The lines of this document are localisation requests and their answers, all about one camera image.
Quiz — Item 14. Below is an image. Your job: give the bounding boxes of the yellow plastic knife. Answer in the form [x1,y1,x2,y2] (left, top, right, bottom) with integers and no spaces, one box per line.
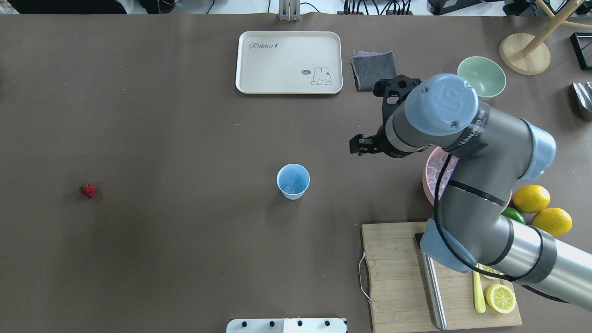
[472,271,486,314]

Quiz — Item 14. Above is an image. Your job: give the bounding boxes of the grey folded cloth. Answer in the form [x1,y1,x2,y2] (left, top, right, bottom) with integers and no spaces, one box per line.
[350,51,398,92]

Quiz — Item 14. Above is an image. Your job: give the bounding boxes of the yellow lemon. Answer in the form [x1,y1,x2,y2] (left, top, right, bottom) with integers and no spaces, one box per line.
[531,207,573,237]
[512,184,550,213]

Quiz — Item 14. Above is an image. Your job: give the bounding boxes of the wooden cup stand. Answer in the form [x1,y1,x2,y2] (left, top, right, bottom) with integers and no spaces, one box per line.
[499,0,592,75]

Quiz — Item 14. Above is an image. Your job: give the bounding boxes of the green ceramic bowl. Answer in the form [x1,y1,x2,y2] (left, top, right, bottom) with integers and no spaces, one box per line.
[457,55,506,101]

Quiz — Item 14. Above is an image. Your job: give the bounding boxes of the light blue plastic cup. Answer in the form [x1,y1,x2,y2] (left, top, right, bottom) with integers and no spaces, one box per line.
[276,164,310,200]

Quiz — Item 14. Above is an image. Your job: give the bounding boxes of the cream rabbit tray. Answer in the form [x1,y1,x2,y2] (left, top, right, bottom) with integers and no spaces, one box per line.
[235,31,343,95]

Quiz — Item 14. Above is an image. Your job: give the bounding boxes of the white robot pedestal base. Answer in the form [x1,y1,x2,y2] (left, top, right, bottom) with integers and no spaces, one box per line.
[226,318,348,333]

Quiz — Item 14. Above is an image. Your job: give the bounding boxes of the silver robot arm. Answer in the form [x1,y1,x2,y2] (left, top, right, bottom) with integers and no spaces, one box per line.
[349,74,592,310]

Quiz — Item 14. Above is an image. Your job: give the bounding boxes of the steel muddler black tip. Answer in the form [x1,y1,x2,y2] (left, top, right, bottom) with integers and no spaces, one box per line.
[414,233,448,331]

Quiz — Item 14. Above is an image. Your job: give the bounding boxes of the black mirrored tray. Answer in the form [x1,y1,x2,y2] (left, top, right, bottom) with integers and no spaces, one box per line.
[569,32,592,70]

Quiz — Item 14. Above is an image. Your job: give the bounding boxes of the lemon half slice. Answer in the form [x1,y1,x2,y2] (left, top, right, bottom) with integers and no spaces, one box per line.
[484,284,517,314]

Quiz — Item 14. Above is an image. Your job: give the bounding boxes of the red strawberry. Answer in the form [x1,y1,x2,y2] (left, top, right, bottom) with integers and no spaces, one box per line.
[80,183,97,198]

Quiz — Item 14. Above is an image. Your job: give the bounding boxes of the green lime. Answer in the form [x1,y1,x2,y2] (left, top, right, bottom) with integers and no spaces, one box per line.
[501,207,527,225]

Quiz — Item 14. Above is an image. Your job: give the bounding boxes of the black gripper body ice side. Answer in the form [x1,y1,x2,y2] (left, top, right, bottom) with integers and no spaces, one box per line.
[373,74,421,153]

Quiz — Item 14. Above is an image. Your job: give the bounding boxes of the steel ice scoop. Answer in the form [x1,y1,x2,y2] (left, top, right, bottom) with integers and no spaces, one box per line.
[571,82,592,122]

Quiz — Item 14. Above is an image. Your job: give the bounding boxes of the pink bowl of ice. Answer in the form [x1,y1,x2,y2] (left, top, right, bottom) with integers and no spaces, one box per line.
[421,147,458,206]

